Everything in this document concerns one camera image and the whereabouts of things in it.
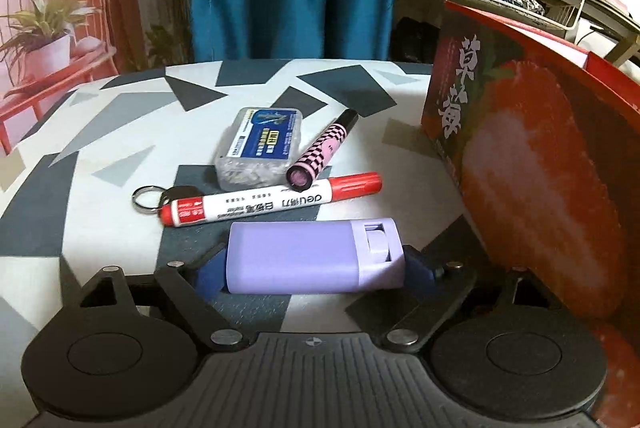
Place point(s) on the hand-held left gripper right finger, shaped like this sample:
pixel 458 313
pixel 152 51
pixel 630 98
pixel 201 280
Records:
pixel 417 270

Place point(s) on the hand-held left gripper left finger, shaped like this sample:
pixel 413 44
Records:
pixel 210 278

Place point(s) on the red and white marker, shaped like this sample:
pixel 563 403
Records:
pixel 260 203

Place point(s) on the purple plastic case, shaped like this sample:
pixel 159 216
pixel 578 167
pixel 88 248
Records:
pixel 300 258

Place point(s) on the clear plastic box blue label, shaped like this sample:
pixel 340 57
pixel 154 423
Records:
pixel 260 143

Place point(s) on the red cardboard box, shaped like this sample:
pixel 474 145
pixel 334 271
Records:
pixel 525 158

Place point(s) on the pink checkered pen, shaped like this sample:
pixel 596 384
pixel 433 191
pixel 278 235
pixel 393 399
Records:
pixel 320 148

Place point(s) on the geometric patterned tablecloth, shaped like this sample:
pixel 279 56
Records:
pixel 100 168

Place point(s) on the black bag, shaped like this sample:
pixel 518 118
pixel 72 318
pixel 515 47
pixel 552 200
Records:
pixel 415 41

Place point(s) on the printed room backdrop cloth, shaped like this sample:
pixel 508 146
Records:
pixel 75 8

